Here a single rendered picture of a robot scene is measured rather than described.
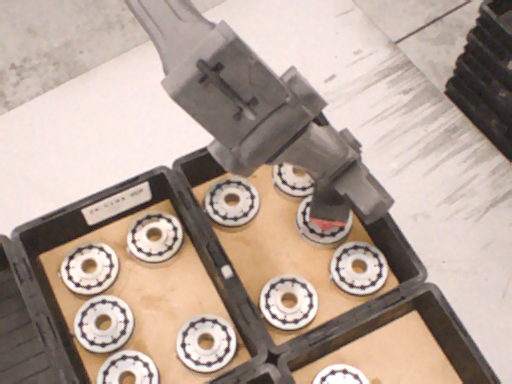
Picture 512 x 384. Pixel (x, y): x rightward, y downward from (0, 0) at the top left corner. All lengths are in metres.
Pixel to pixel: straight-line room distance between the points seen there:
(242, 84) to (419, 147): 0.99
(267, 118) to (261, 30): 1.09
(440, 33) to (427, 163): 1.26
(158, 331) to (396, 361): 0.41
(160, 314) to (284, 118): 0.66
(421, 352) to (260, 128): 0.69
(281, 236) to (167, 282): 0.23
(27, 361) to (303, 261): 0.51
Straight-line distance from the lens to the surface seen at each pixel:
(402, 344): 1.21
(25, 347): 1.23
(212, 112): 0.58
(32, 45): 2.70
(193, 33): 0.59
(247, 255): 1.23
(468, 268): 1.44
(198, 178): 1.28
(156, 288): 1.22
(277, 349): 1.07
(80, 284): 1.21
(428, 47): 2.67
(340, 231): 1.23
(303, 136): 0.66
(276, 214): 1.27
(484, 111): 2.17
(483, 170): 1.55
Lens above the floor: 1.96
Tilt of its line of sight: 66 degrees down
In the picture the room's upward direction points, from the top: 1 degrees clockwise
